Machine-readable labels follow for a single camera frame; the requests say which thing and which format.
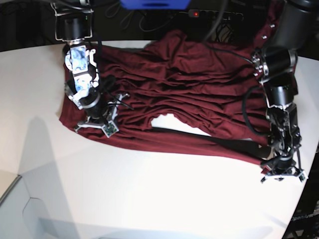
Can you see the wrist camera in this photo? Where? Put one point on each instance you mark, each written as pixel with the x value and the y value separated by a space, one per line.
pixel 110 128
pixel 302 176

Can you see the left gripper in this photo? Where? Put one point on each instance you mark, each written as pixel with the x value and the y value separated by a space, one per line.
pixel 280 168

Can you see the blue box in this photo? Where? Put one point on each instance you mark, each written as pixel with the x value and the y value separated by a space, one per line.
pixel 154 4

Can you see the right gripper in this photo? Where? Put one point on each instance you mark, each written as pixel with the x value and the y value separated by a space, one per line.
pixel 110 112

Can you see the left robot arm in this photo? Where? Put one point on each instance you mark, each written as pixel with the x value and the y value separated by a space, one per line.
pixel 275 58

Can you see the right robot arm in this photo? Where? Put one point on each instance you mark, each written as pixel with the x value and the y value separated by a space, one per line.
pixel 89 102

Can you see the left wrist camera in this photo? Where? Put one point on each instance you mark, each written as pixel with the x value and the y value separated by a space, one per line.
pixel 302 176

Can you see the black power strip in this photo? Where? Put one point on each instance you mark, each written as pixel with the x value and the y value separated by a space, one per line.
pixel 213 14

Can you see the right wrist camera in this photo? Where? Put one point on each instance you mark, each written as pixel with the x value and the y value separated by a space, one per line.
pixel 110 128

